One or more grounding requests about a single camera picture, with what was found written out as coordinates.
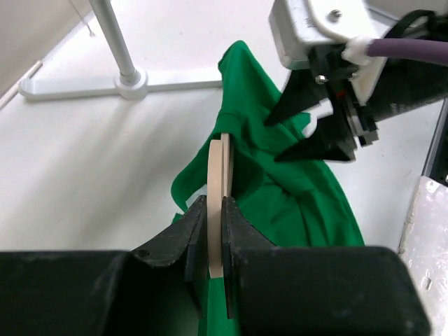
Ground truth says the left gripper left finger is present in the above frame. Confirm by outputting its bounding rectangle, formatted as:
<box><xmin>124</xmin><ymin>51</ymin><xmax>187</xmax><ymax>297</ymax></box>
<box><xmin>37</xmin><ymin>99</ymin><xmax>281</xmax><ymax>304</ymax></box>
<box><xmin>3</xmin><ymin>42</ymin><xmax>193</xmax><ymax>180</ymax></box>
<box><xmin>1</xmin><ymin>196</ymin><xmax>208</xmax><ymax>335</ymax></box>

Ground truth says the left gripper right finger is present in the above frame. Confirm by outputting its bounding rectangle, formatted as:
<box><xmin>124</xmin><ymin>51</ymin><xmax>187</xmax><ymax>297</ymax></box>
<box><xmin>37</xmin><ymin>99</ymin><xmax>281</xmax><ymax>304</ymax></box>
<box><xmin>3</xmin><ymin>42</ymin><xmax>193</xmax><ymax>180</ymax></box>
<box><xmin>221</xmin><ymin>197</ymin><xmax>431</xmax><ymax>335</ymax></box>

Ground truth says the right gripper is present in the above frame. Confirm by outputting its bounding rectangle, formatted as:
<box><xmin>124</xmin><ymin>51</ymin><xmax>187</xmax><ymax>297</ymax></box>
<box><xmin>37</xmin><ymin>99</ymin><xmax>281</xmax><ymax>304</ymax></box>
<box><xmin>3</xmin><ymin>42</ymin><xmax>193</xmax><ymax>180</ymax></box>
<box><xmin>264</xmin><ymin>45</ymin><xmax>378</xmax><ymax>162</ymax></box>

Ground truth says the beige plastic hanger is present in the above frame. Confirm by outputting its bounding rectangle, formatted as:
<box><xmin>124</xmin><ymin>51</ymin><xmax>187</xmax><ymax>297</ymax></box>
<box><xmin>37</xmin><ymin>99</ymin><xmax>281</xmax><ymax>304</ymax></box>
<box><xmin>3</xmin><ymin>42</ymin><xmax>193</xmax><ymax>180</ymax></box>
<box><xmin>206</xmin><ymin>133</ymin><xmax>233</xmax><ymax>279</ymax></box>

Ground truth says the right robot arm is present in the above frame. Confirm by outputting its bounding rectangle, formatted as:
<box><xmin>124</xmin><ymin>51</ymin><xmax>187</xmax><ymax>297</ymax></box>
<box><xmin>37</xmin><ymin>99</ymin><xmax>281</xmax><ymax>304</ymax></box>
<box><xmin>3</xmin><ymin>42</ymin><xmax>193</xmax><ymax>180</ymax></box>
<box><xmin>265</xmin><ymin>44</ymin><xmax>447</xmax><ymax>162</ymax></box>

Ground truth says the white rack base foot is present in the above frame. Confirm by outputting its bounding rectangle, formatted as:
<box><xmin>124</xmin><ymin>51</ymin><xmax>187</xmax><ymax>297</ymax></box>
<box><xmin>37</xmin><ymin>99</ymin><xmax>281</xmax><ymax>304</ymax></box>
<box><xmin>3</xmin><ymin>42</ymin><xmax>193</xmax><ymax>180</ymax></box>
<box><xmin>18</xmin><ymin>68</ymin><xmax>221</xmax><ymax>101</ymax></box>

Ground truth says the white rack upright pole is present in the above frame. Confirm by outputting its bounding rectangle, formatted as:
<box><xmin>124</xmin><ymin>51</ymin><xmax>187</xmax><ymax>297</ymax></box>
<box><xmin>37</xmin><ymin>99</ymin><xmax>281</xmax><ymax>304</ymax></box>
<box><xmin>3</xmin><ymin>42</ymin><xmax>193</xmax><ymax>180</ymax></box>
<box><xmin>89</xmin><ymin>0</ymin><xmax>140</xmax><ymax>85</ymax></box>

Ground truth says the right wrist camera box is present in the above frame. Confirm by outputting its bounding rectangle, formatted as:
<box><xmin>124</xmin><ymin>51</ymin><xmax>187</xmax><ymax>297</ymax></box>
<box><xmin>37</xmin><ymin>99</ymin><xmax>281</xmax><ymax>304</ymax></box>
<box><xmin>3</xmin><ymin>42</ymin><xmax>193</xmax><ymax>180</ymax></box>
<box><xmin>269</xmin><ymin>0</ymin><xmax>379</xmax><ymax>70</ymax></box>

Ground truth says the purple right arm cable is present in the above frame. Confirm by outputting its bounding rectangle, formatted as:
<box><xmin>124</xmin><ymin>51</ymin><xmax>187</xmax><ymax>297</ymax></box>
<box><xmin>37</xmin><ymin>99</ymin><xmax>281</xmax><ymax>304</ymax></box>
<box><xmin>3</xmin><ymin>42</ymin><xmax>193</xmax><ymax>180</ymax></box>
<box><xmin>365</xmin><ymin>36</ymin><xmax>448</xmax><ymax>67</ymax></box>

